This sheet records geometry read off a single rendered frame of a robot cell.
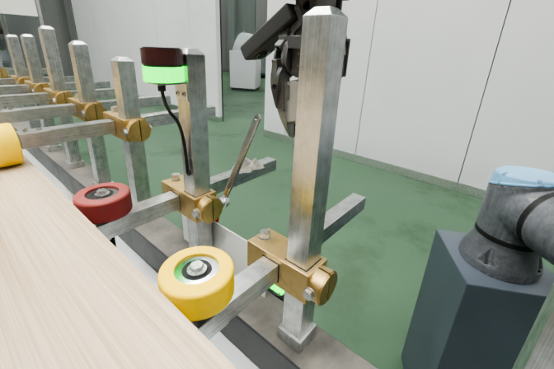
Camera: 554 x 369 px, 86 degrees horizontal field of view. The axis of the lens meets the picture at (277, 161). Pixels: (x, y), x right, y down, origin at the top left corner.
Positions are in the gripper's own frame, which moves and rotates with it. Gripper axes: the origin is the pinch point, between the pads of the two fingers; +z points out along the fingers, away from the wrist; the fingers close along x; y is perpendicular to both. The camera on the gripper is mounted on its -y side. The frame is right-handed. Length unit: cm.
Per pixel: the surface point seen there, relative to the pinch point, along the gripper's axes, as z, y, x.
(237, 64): 34, -584, 519
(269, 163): 15.5, -17.6, 15.7
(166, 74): -7.9, -12.3, -13.8
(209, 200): 14.2, -10.8, -8.4
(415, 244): 101, -3, 142
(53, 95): 5, -88, -10
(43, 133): 5.4, -42.3, -24.0
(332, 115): -5.1, 11.7, -7.2
